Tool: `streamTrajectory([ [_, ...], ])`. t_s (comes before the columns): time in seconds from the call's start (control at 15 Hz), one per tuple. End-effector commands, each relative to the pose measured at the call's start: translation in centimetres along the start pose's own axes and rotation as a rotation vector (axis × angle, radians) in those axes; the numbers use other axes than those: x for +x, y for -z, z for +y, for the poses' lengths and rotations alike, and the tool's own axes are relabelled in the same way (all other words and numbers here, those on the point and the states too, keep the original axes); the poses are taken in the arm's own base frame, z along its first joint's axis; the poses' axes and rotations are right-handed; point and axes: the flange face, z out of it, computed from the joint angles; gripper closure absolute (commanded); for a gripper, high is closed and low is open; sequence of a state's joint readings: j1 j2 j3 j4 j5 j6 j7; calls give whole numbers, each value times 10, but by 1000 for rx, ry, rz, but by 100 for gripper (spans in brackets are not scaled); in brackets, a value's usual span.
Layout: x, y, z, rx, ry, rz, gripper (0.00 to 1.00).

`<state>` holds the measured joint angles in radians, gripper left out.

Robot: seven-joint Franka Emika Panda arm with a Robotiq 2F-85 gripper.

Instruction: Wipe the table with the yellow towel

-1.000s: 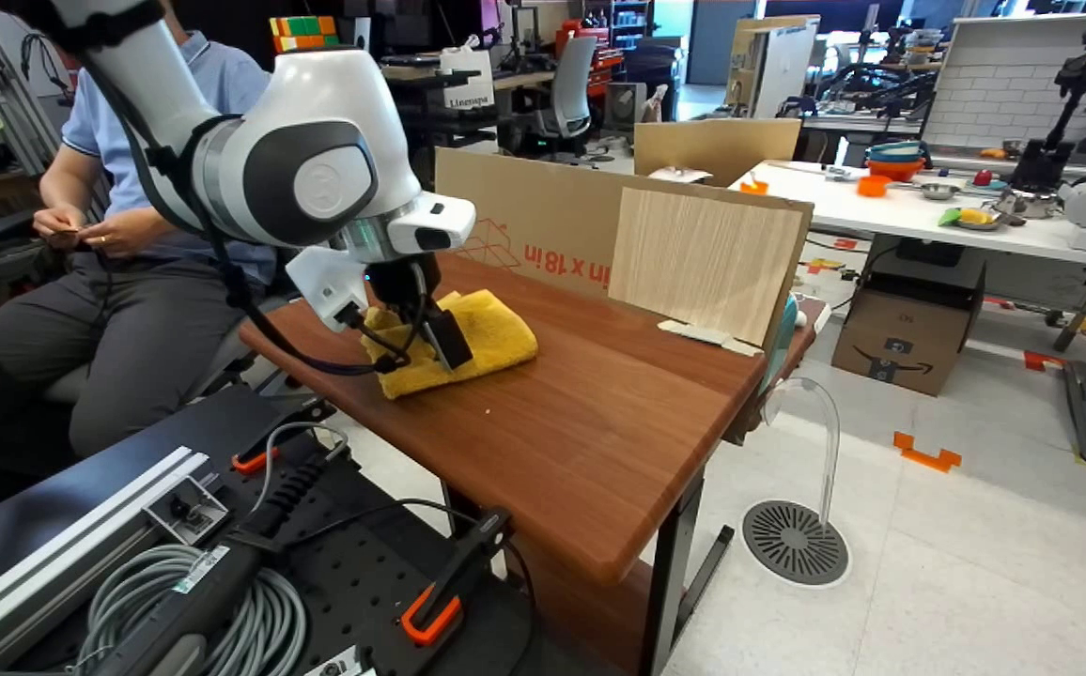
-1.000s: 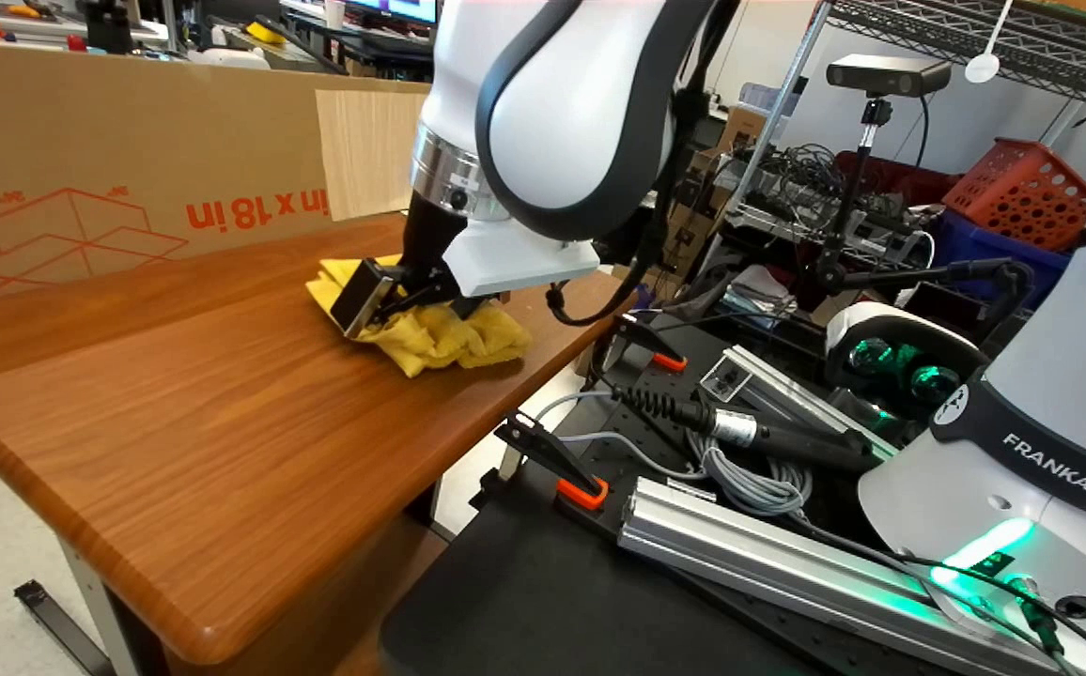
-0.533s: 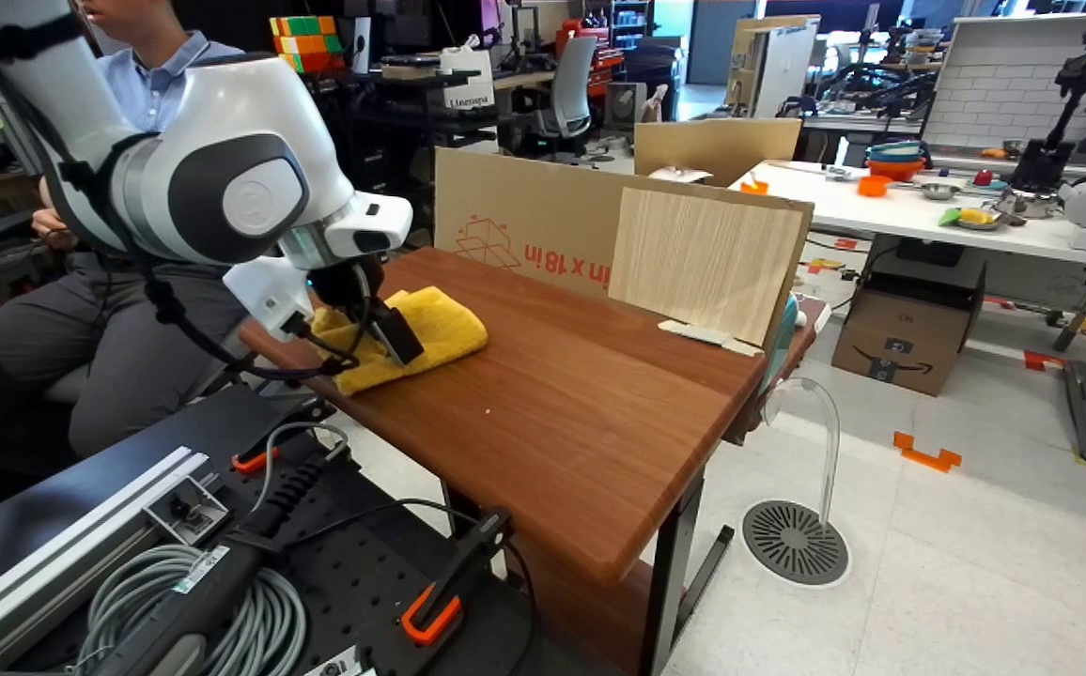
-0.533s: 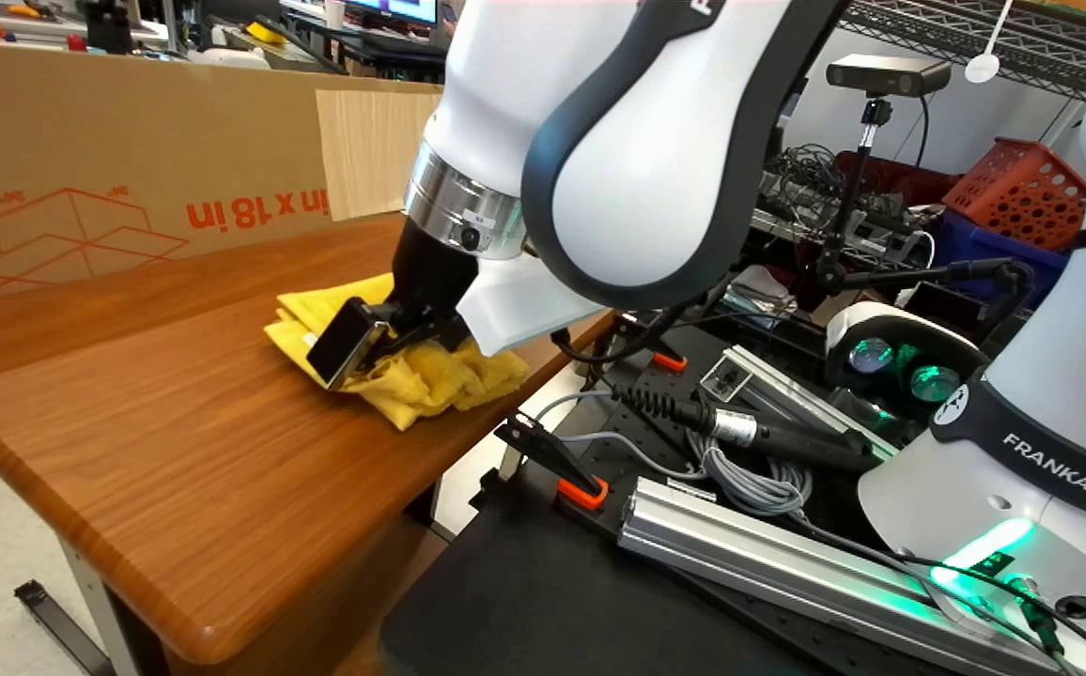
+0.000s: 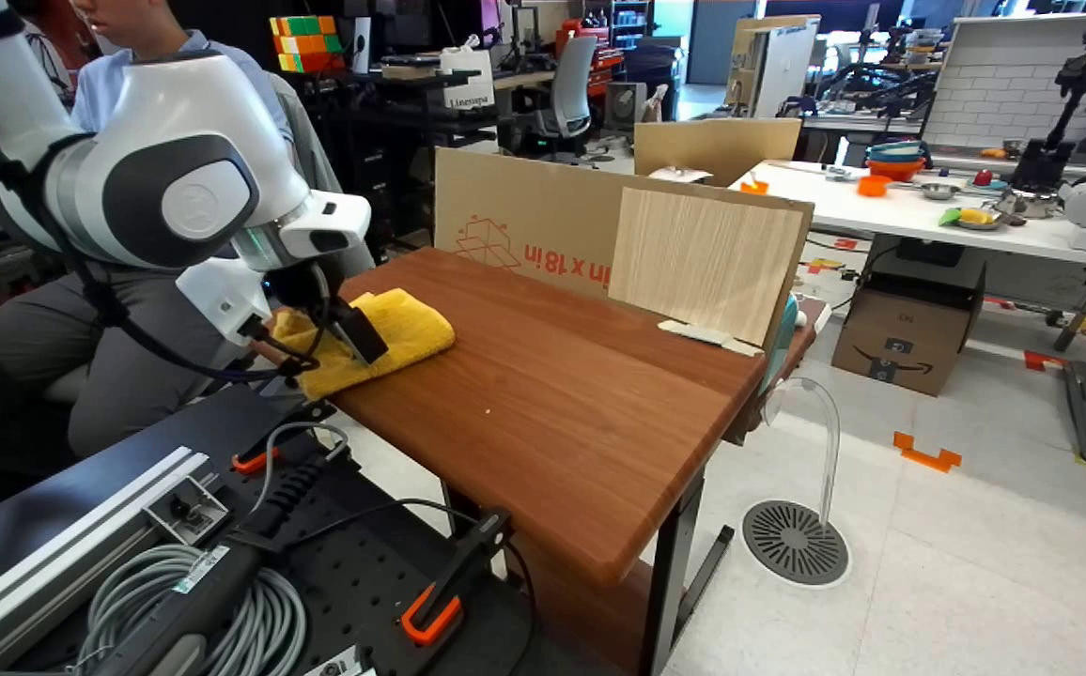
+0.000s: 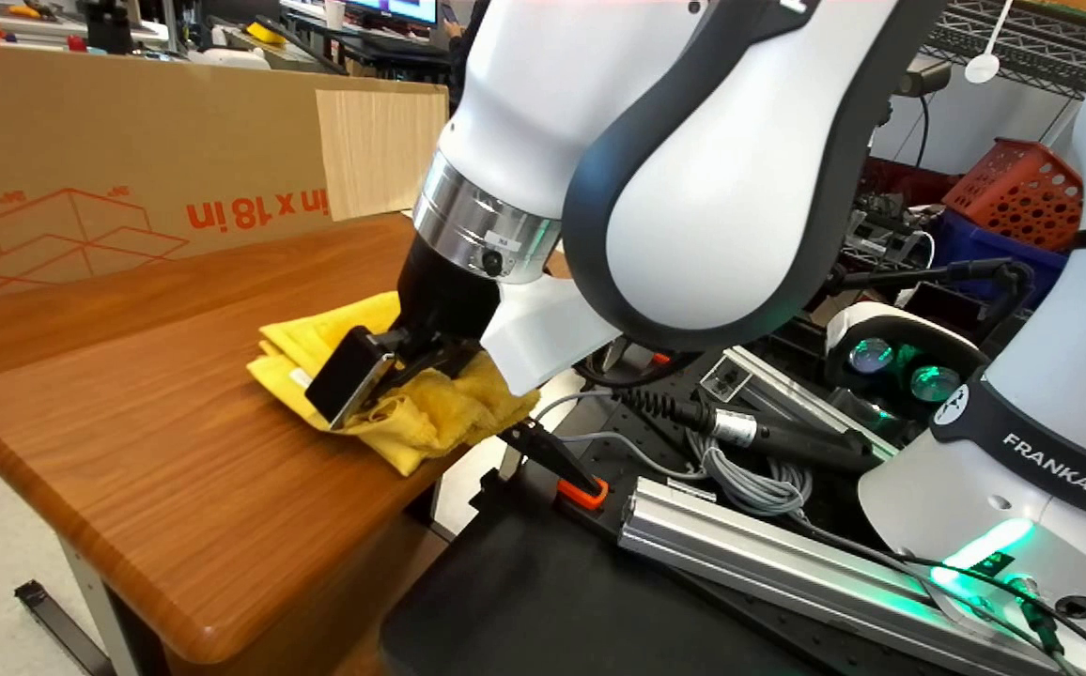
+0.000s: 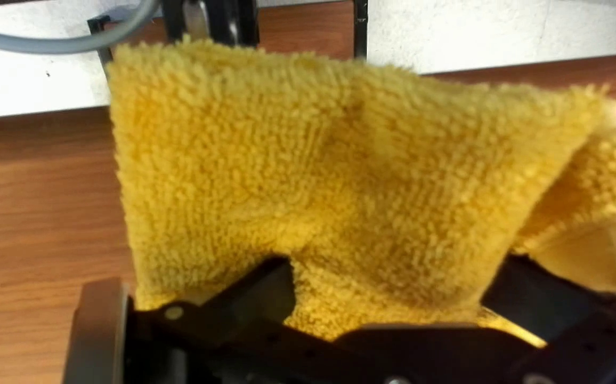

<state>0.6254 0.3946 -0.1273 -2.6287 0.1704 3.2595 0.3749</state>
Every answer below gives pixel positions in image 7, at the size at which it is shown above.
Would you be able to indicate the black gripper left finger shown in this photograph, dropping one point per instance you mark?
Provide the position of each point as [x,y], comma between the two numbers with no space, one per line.
[234,311]

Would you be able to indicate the yellow towel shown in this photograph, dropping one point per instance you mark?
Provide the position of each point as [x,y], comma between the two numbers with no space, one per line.
[334,199]

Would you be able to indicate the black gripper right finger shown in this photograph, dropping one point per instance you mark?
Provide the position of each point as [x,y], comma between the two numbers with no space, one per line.
[591,326]

